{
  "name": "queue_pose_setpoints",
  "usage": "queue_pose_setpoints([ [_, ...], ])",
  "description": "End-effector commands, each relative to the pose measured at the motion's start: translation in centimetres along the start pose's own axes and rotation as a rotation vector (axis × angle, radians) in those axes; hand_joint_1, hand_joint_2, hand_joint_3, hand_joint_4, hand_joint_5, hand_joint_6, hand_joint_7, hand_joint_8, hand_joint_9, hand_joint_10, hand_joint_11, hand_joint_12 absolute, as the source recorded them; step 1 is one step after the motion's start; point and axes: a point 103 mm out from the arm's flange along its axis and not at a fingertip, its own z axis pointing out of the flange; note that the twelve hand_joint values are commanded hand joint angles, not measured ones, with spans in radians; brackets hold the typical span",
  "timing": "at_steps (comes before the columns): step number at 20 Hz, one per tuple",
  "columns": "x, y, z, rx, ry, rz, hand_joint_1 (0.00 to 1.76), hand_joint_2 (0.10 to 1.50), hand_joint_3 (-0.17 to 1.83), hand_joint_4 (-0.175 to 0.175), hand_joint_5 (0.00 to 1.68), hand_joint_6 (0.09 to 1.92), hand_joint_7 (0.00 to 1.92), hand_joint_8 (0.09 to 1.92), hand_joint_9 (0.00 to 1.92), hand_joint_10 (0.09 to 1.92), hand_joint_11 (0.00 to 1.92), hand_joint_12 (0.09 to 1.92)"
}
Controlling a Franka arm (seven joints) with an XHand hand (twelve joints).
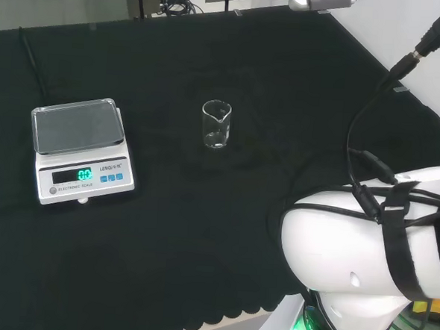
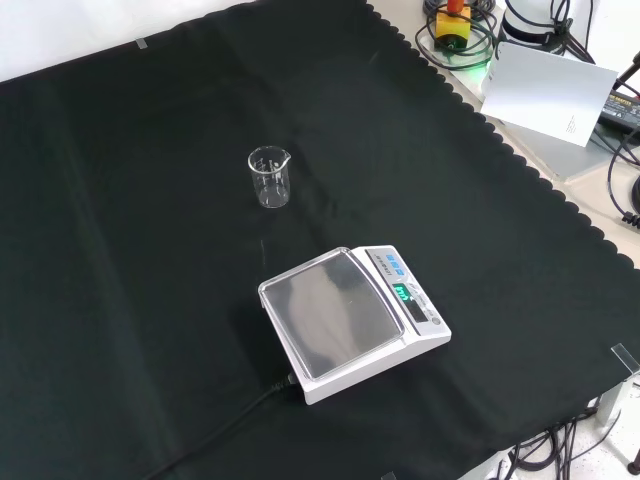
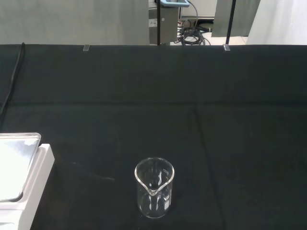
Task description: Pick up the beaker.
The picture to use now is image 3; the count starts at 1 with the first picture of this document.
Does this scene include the black bench cloth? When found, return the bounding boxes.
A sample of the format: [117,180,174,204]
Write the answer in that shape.
[0,44,307,230]

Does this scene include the white electronic balance steel pan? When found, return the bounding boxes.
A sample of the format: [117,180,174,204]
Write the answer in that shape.
[0,132,55,230]

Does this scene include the grey metal cabinet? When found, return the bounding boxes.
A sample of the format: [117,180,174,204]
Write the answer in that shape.
[148,0,181,46]

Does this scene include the grey-green panel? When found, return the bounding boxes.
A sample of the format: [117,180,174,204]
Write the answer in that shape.
[211,0,260,38]

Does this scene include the black tripod leg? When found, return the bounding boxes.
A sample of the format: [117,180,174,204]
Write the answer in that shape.
[225,0,236,46]
[156,0,161,46]

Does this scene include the coiled black floor cables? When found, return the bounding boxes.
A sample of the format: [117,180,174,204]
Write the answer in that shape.
[177,19,213,46]

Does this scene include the clear glass beaker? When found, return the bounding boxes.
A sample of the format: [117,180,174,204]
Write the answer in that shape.
[134,157,175,219]

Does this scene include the black cable on bench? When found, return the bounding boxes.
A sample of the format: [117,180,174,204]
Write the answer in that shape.
[0,42,26,115]

